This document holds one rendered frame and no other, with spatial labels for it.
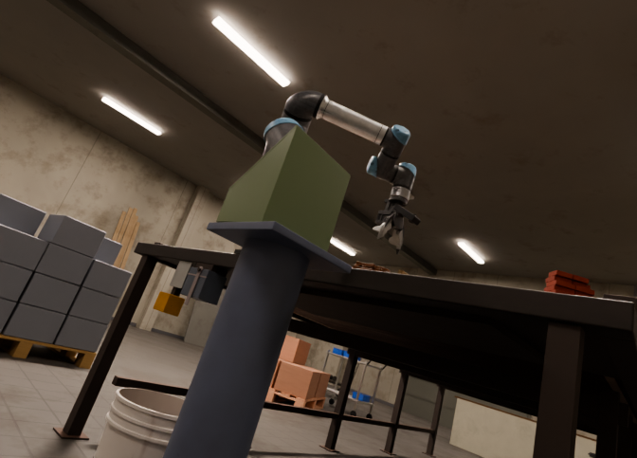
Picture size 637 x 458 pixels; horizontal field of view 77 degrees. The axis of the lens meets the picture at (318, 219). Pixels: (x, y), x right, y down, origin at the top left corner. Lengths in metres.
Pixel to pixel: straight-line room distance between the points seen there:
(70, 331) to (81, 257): 0.59
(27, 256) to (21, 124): 7.21
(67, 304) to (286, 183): 3.03
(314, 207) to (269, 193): 0.15
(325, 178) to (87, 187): 9.86
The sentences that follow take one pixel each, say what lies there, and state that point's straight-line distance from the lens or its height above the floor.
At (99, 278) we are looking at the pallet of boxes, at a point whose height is 0.70.
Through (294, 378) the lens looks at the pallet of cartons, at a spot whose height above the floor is 0.33.
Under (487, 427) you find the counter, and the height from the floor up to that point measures 0.43.
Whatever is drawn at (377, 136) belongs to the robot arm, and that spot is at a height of 1.45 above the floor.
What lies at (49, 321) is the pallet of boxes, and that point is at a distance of 3.79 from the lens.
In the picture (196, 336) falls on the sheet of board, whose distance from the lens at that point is 11.39.
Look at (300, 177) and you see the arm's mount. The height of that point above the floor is 1.02.
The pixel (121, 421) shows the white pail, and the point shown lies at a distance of 1.38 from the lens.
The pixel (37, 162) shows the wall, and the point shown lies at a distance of 10.60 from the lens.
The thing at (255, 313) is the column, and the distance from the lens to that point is 0.92.
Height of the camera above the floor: 0.64
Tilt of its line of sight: 18 degrees up
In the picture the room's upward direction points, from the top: 18 degrees clockwise
